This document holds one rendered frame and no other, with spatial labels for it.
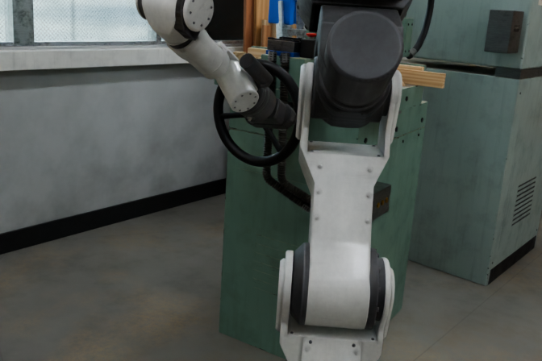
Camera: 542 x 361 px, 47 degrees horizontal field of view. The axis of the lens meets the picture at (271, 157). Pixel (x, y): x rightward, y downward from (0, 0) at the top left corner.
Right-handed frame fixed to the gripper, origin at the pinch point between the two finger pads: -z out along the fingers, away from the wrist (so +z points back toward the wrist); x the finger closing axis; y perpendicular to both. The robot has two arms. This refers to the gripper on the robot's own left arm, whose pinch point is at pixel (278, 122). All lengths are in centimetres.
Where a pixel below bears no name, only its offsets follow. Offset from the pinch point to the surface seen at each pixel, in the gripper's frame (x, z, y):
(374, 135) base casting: 11.9, -35.4, 11.3
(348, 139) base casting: 8.2, -25.3, 5.9
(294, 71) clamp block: -3.5, -8.0, 18.2
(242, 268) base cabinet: -29, -49, -32
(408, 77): 20.6, -29.9, 27.4
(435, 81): 28.3, -30.0, 26.3
